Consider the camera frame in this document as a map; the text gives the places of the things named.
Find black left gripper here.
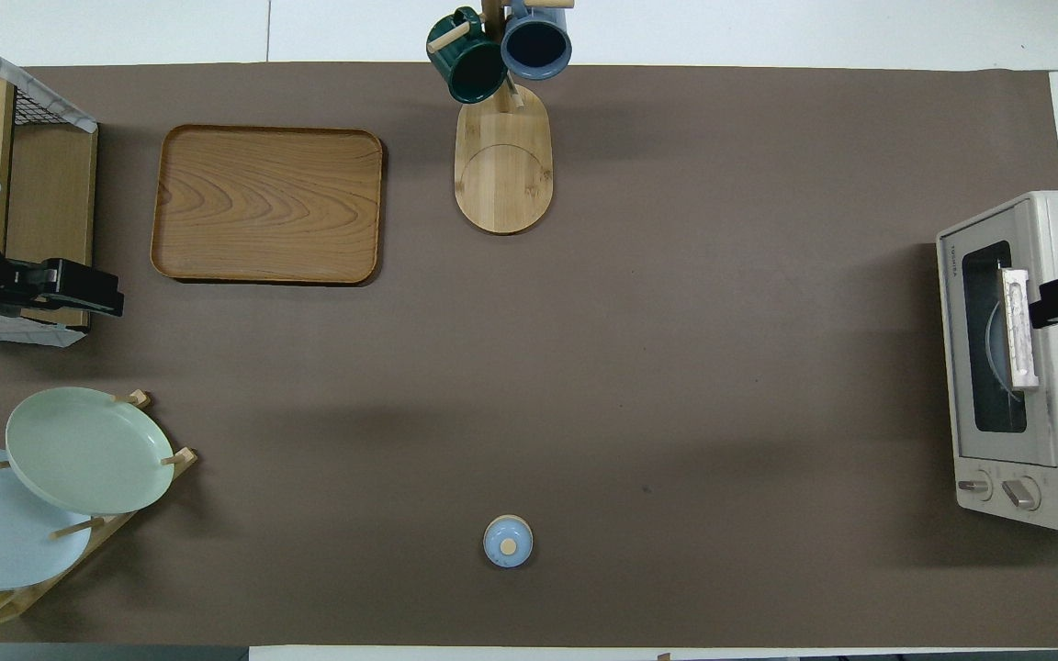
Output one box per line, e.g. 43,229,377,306
0,260,124,318

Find toaster oven glass door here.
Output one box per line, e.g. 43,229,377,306
938,207,1058,467

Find wooden two-tier shelf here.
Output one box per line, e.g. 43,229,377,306
0,69,99,348

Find light green plate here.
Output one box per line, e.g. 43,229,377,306
6,387,175,516

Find rectangular wooden tray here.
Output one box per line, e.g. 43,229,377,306
151,124,385,286

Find wooden plate rack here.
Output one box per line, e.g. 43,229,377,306
0,389,199,631

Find large brown table mat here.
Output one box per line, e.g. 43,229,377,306
0,62,1058,648

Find wooden mug tree stand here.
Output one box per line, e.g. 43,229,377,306
426,0,576,236

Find dark green mug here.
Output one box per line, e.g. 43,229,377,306
426,7,509,105

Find blue mug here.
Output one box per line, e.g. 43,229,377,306
501,0,574,81

